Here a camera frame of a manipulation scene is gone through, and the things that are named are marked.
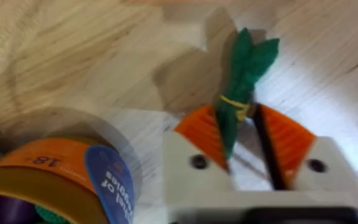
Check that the white orange left gripper right finger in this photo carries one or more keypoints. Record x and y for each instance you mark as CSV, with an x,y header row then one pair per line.
x,y
294,146

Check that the white orange left gripper left finger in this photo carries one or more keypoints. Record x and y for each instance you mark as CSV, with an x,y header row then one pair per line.
x,y
191,149

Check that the green leafy toy vegetable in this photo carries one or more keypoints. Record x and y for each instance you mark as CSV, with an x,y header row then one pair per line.
x,y
244,77

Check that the orange toy tub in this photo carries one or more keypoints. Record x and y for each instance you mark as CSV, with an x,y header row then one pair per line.
x,y
57,183

